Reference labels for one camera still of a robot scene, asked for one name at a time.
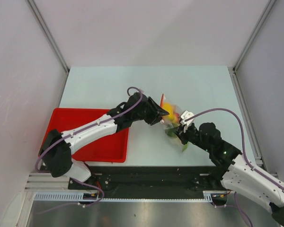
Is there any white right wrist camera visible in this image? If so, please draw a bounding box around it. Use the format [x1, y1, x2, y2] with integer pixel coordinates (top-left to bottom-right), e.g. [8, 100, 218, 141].
[179, 110, 194, 127]

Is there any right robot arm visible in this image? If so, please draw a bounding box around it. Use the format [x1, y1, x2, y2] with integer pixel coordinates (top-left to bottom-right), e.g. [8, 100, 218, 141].
[173, 123, 284, 227]

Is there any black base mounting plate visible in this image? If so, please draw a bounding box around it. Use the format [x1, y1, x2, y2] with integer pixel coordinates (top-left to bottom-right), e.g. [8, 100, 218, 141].
[68, 165, 228, 201]

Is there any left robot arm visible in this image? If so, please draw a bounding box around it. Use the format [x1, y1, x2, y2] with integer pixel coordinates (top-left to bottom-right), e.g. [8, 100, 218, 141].
[39, 92, 169, 189]

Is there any right aluminium frame post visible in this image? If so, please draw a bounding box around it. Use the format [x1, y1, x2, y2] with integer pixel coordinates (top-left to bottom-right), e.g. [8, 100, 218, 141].
[232, 0, 278, 73]

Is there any red plastic tray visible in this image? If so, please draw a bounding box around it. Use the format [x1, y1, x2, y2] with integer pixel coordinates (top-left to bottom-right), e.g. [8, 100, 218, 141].
[44, 108, 129, 163]

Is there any clear zip top bag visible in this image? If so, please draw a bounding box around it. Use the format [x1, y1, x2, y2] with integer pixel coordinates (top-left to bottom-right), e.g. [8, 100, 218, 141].
[160, 94, 188, 153]

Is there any white slotted cable duct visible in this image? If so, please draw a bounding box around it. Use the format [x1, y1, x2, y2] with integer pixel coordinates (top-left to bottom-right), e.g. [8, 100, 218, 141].
[34, 191, 212, 204]

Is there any green fake leafy vegetable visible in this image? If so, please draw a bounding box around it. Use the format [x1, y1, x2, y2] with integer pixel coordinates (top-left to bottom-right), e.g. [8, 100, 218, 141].
[165, 129, 188, 152]

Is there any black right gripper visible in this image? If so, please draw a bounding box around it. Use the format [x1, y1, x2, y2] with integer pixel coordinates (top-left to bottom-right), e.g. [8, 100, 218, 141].
[171, 122, 212, 153]

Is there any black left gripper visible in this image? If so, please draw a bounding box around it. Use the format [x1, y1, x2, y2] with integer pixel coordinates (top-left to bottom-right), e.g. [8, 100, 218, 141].
[132, 97, 169, 126]

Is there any aluminium frame post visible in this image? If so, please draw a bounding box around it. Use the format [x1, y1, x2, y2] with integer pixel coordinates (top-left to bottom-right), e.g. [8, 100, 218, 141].
[25, 0, 70, 74]
[232, 0, 278, 73]

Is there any left aluminium frame post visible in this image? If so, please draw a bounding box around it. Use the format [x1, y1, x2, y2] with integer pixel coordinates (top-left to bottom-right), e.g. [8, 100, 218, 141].
[25, 0, 70, 74]

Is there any yellow fake mango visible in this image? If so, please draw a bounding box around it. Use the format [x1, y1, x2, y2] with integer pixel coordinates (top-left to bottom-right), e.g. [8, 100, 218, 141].
[161, 102, 174, 118]

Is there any yellow green fake fruit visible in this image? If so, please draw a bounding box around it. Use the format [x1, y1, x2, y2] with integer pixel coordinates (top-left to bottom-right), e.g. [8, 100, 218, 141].
[167, 113, 179, 123]

